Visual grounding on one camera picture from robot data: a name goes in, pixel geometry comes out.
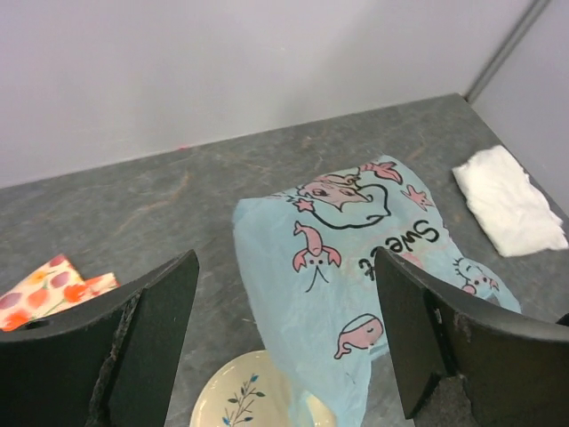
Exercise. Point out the floral orange napkin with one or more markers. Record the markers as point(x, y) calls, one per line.
point(54, 287)

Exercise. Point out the cream and blue plate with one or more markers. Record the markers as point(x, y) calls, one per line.
point(251, 390)

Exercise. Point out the light blue plastic bag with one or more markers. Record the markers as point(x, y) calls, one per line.
point(306, 258)

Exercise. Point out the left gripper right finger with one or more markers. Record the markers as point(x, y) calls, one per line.
point(462, 361)

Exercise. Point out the right aluminium frame post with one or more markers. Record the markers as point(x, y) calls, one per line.
point(523, 25)

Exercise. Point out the white folded cloth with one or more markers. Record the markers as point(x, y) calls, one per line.
point(513, 213)

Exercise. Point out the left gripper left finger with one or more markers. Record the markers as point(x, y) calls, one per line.
point(111, 361)

